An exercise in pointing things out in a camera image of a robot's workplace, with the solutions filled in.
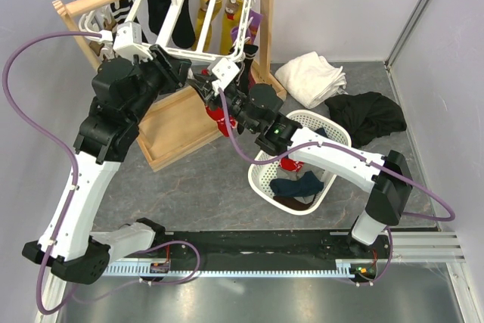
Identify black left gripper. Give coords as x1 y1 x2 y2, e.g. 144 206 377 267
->
126 43 193 124

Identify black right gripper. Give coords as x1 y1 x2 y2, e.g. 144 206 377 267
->
188 74 259 135

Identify white plastic clip hanger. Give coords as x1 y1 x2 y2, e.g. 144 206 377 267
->
66 0 252 63

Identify red patterned Christmas sock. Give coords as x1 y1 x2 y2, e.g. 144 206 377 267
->
280 157 304 172

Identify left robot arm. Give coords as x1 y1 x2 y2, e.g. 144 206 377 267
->
22 45 192 284

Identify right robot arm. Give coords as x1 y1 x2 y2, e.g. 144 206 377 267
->
188 75 412 258

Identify plain black sock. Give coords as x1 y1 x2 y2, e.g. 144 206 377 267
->
145 0 197 50

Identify brown striped sock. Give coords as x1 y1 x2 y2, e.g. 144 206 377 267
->
88 16 118 63

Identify black sock white stripes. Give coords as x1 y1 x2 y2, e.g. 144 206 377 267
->
109 0 134 25

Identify purple striped sock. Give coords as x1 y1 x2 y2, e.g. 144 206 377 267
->
231 9 262 45

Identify yellow reindeer sock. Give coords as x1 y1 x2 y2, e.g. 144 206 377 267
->
191 0 243 55

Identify folded white towel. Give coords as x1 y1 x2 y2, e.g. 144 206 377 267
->
275 51 346 109

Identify grey sock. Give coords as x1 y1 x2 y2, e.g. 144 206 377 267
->
276 164 324 203

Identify white perforated laundry basket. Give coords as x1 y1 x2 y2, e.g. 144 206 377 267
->
248 110 352 216

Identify navy blue sock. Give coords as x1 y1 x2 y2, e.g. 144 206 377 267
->
269 171 324 197

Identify brown sock in basket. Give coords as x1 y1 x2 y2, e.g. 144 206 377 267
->
273 196 315 211

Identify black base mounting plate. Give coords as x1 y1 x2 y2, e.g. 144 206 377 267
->
157 230 390 272

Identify crumpled black cloth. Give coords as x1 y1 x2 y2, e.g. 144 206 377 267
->
324 92 407 148

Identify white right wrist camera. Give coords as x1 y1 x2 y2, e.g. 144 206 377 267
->
209 57 240 94

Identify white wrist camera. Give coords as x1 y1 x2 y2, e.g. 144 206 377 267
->
113 21 153 62
209 57 240 94

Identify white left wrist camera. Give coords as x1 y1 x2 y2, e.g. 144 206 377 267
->
113 21 153 62

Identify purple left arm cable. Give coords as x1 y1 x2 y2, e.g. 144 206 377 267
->
2 31 114 316

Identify aluminium rail frame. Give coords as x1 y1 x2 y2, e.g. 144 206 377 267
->
36 228 471 322

